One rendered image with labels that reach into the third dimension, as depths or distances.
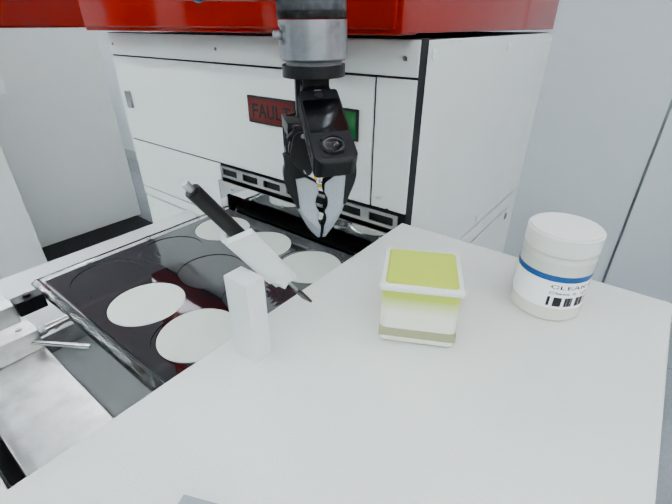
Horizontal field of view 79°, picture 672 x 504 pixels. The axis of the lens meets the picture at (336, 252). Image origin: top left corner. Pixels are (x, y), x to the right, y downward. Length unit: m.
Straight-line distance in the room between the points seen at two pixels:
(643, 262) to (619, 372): 1.76
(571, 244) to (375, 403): 0.23
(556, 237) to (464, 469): 0.23
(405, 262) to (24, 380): 0.45
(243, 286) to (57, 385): 0.30
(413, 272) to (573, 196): 1.77
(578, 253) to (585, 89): 1.63
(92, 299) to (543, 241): 0.57
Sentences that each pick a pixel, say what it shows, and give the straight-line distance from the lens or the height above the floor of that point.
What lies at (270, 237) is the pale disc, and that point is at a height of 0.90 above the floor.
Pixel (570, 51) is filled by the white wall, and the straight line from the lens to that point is 2.04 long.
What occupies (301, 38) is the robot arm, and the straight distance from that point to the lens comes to 0.47.
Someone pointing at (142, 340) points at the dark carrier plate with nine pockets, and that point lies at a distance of 0.56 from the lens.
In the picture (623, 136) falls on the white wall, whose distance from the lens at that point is 2.05.
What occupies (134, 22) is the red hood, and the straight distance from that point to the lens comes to 0.98.
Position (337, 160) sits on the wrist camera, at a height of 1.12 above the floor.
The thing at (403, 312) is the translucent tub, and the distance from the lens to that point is 0.38.
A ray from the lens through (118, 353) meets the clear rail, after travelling 0.55.
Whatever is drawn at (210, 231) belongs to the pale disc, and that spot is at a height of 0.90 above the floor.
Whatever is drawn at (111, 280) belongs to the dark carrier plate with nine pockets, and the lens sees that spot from 0.70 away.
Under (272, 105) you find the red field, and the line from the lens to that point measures 0.76.
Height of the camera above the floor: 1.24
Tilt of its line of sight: 29 degrees down
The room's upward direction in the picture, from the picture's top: straight up
